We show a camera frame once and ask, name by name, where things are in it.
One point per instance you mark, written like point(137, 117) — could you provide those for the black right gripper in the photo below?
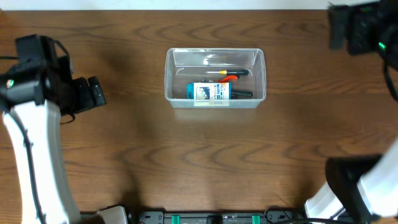
point(337, 28)

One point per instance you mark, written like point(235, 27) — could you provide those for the clear plastic container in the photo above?
point(189, 65)

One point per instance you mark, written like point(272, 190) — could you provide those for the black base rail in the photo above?
point(217, 217)

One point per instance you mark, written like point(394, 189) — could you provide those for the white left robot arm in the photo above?
point(30, 99)

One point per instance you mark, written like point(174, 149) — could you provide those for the blue white small box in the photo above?
point(209, 91)

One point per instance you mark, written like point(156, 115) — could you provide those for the small red black hammer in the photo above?
point(237, 94)

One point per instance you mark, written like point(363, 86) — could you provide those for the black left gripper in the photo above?
point(82, 95)

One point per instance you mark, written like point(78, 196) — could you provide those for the black yellow screwdriver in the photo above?
point(237, 72)

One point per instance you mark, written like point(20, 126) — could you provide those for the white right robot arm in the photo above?
point(360, 189)

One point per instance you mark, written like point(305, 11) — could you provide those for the red handled pliers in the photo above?
point(228, 78)

